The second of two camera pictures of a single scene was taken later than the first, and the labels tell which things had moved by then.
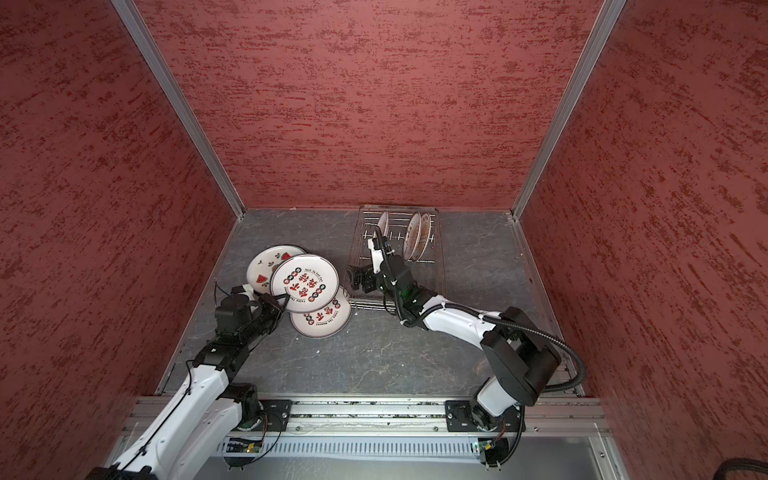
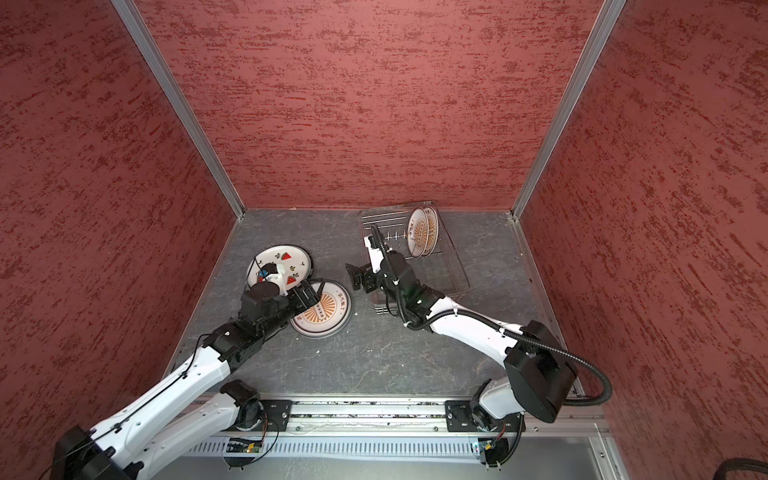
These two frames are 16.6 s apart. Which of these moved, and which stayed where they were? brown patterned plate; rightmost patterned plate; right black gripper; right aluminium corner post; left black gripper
Moved: brown patterned plate; left black gripper
Stayed: right black gripper; rightmost patterned plate; right aluminium corner post
